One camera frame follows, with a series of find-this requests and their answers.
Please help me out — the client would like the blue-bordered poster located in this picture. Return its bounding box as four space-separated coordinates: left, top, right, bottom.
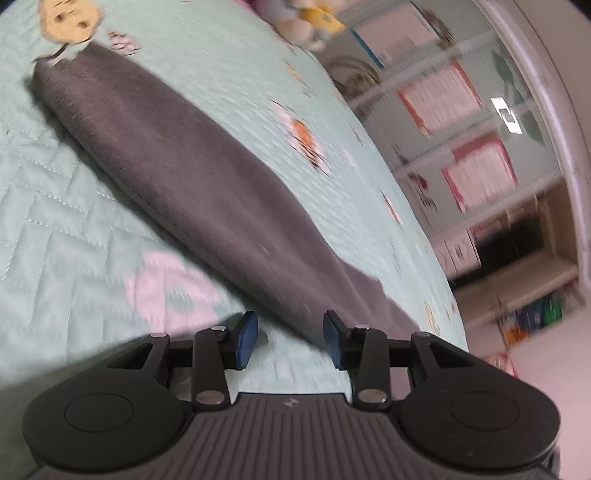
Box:
346 0 445 71

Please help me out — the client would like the white sliding-door wardrobe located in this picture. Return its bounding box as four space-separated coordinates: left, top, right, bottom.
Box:
323 0 591 287

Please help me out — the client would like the white door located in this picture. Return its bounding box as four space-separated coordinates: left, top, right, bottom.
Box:
454 262 581 329

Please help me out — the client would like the teal bee-print bedspread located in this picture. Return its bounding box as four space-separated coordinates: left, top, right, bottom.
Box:
0 0 472 462

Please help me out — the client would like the orange bag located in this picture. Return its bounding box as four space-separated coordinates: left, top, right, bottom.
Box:
502 322 530 348

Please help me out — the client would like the white corner shelf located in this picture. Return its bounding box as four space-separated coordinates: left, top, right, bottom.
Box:
470 185 556 260

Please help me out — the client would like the pink-bordered poster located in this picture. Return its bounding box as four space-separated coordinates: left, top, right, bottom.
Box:
441 133 519 214

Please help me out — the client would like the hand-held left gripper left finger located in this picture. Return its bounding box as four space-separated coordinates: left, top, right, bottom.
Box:
104 310 259 411

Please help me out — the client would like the orange-bordered poster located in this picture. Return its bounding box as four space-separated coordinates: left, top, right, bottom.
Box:
398 61 484 140

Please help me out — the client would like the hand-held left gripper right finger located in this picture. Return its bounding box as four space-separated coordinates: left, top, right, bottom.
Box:
323 310 475 411

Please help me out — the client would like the grey knit sweater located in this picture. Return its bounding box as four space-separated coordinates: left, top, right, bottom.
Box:
32 44 422 357

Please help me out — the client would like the white drawer cabinet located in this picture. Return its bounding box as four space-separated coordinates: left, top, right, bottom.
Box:
435 225 482 278

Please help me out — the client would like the white cat plush toy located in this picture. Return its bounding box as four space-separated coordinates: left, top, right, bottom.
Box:
257 0 348 52

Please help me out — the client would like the blue bag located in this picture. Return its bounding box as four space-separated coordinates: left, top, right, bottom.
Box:
514 304 549 332

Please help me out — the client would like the green plastic bag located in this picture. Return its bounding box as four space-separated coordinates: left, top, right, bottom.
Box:
544 294 565 322

